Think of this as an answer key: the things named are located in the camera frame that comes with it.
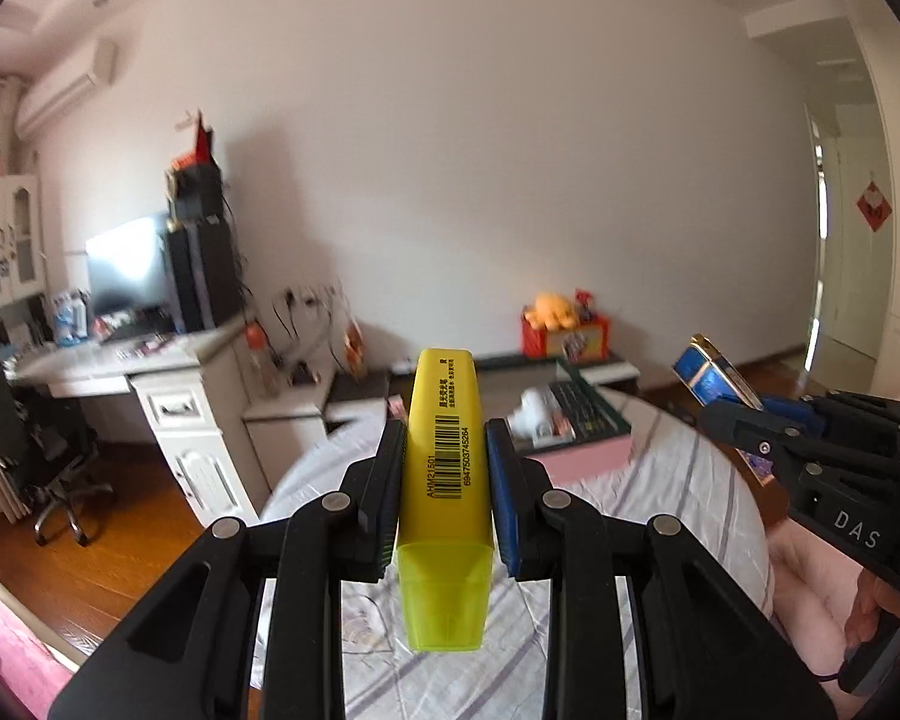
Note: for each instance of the orange snack bag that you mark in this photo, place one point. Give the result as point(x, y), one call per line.
point(355, 349)

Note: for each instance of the black keyboard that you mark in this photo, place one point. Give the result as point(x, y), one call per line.
point(139, 331)

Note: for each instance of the yellow highlighter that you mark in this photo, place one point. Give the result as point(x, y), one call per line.
point(441, 495)

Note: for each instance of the low black bench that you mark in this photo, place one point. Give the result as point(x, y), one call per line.
point(360, 390)

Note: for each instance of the black office chair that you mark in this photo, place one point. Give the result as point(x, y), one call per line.
point(45, 465)

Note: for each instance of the red card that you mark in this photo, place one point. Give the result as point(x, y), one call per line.
point(585, 304)

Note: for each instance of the white desk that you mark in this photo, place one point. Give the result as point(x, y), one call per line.
point(82, 371)

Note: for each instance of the pink storage box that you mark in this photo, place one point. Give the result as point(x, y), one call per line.
point(577, 461)

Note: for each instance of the blue bottle pack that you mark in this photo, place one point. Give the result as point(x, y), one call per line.
point(71, 319)

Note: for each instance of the blue card box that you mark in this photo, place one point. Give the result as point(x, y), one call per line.
point(712, 379)

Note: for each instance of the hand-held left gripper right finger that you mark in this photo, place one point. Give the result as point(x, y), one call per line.
point(592, 600)

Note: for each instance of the red desk calendar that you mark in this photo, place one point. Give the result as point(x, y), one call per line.
point(204, 139)

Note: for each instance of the yellow octopus plush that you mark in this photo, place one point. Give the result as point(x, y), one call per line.
point(551, 310)

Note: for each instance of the white air conditioner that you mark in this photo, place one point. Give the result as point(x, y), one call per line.
point(64, 90)

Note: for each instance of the white round toy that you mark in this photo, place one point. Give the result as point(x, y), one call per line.
point(531, 411)

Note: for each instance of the black computer monitor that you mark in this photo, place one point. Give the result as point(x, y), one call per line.
point(124, 266)

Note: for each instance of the pink bedspread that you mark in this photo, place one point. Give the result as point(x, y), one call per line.
point(7, 630)

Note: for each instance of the white glass door cabinet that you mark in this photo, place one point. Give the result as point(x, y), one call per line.
point(7, 247)

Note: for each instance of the orange cap bottle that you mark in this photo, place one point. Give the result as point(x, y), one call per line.
point(261, 364)

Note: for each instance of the black cylinder gadget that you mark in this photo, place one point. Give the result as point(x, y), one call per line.
point(307, 373)

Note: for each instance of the white wall socket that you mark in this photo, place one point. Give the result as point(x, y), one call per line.
point(334, 292)
point(294, 296)
point(314, 296)

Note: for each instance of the black box with round dial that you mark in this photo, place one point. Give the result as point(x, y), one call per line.
point(195, 191)

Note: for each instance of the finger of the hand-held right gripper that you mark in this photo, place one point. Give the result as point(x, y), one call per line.
point(791, 416)
point(742, 431)

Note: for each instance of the white bedside cabinet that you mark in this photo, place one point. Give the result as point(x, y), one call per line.
point(285, 412)

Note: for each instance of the red door decoration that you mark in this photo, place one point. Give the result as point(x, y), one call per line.
point(874, 204)

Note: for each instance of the black computer tower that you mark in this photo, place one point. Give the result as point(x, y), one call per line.
point(202, 277)

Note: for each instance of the red printed box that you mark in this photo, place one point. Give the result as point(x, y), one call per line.
point(577, 345)

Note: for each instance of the person's right hand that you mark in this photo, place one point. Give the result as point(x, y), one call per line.
point(866, 607)

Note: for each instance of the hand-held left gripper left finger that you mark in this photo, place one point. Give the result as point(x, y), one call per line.
point(307, 600)

